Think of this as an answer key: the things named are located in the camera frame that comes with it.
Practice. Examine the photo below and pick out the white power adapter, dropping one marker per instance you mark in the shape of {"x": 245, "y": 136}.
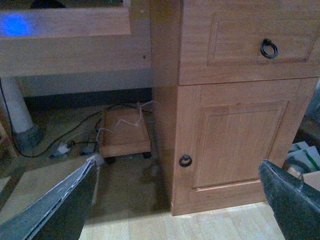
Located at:
{"x": 63, "y": 148}

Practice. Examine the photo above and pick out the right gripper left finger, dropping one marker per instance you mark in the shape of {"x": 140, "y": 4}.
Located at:
{"x": 60, "y": 214}

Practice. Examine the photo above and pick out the wooden cabinet door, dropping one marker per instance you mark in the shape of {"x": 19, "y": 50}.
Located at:
{"x": 228, "y": 129}

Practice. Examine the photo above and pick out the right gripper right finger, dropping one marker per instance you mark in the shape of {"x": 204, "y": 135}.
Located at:
{"x": 295, "y": 204}

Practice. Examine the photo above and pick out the black door ring pull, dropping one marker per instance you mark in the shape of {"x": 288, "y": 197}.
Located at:
{"x": 185, "y": 161}

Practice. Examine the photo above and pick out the wooden rolling stand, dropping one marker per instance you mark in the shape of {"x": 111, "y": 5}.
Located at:
{"x": 123, "y": 132}

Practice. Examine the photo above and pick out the white pipe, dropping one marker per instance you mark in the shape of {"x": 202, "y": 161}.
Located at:
{"x": 19, "y": 114}

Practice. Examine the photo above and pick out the black drawer ring pull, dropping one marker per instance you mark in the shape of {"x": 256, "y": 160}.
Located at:
{"x": 268, "y": 49}

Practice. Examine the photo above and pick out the wooden desk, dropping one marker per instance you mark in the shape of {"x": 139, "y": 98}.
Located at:
{"x": 154, "y": 42}

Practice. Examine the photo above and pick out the cardboard box with green stripes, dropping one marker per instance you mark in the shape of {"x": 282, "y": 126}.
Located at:
{"x": 303, "y": 156}

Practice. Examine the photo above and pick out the wooden drawer front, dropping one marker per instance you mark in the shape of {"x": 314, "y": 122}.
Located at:
{"x": 221, "y": 39}

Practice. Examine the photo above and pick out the wooden keyboard tray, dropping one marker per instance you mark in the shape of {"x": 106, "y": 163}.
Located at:
{"x": 64, "y": 23}

